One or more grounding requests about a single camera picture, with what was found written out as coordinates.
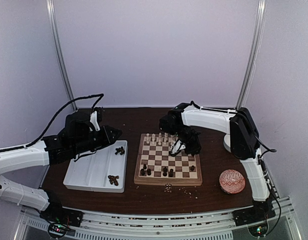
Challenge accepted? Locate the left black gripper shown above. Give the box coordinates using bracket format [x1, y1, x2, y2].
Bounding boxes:
[72, 124, 121, 155]

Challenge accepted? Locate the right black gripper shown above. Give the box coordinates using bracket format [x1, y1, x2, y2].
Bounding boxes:
[172, 125, 202, 155]

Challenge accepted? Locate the dark chess piece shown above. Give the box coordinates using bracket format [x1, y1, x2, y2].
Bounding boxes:
[163, 167, 168, 177]

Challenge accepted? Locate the white plastic divided tray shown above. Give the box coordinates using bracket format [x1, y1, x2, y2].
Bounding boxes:
[63, 140, 128, 193]

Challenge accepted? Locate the wooden chess board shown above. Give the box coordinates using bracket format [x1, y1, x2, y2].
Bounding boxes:
[134, 133, 203, 187]

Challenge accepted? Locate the dark chess piece corner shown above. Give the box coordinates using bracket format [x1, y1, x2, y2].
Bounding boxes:
[140, 168, 145, 176]

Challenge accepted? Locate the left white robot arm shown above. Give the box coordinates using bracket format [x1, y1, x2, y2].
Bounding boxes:
[0, 110, 122, 222]

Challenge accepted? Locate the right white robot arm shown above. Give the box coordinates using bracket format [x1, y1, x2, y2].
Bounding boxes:
[159, 101, 270, 221]

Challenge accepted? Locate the dark chess pieces upper pile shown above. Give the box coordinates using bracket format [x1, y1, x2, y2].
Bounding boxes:
[115, 146, 125, 155]

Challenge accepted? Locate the dark chess pieces pile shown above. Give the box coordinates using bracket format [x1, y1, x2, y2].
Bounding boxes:
[108, 175, 119, 186]
[115, 146, 125, 155]

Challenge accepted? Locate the white chess pieces group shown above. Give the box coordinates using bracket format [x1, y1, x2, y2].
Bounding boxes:
[144, 132, 177, 147]

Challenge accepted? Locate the dark chess pieces lower pile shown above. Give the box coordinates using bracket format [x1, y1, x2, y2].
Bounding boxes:
[108, 175, 119, 186]

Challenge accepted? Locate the white ceramic bowl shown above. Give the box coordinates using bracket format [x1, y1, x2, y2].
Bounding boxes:
[223, 134, 231, 152]

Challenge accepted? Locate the red patterned bowl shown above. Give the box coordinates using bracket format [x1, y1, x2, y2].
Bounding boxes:
[219, 169, 246, 195]

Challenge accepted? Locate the right wrist camera with cable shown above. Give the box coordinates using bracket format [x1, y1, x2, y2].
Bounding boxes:
[169, 139, 186, 157]

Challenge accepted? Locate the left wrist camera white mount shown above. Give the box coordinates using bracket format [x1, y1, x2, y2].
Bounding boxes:
[90, 107, 103, 132]

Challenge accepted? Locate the aluminium front rail frame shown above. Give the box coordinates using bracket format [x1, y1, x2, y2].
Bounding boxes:
[18, 195, 294, 240]

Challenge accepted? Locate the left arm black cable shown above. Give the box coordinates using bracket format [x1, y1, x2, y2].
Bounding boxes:
[0, 93, 105, 153]

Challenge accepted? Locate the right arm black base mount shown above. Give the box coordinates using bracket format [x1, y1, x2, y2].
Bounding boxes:
[232, 206, 276, 227]

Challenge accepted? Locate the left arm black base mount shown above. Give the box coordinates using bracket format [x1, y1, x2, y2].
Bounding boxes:
[39, 207, 83, 227]

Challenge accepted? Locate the right aluminium corner post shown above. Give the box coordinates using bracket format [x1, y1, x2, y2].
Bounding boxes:
[236, 0, 268, 109]

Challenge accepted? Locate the aluminium corner post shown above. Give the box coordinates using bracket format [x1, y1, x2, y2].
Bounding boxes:
[46, 0, 74, 100]
[236, 0, 268, 109]

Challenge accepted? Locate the left aluminium corner post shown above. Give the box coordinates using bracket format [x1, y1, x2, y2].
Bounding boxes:
[46, 0, 74, 100]

